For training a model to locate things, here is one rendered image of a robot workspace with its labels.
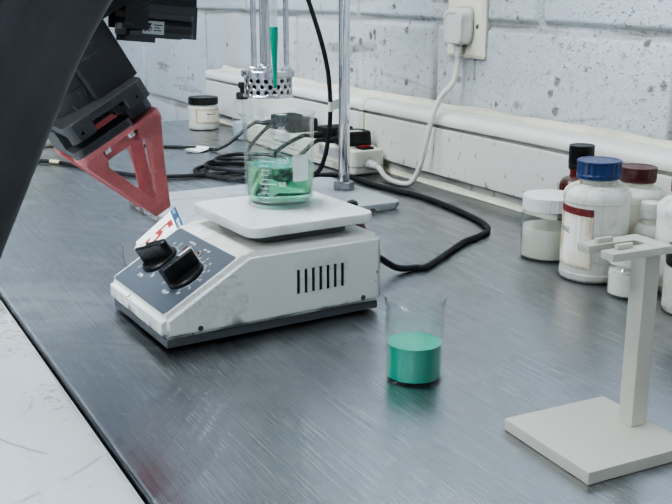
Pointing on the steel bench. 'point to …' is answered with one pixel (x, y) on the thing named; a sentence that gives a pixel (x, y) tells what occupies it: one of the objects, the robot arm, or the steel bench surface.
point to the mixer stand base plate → (184, 201)
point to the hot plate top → (323, 212)
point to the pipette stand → (622, 439)
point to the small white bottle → (647, 219)
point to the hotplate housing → (266, 284)
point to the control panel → (134, 275)
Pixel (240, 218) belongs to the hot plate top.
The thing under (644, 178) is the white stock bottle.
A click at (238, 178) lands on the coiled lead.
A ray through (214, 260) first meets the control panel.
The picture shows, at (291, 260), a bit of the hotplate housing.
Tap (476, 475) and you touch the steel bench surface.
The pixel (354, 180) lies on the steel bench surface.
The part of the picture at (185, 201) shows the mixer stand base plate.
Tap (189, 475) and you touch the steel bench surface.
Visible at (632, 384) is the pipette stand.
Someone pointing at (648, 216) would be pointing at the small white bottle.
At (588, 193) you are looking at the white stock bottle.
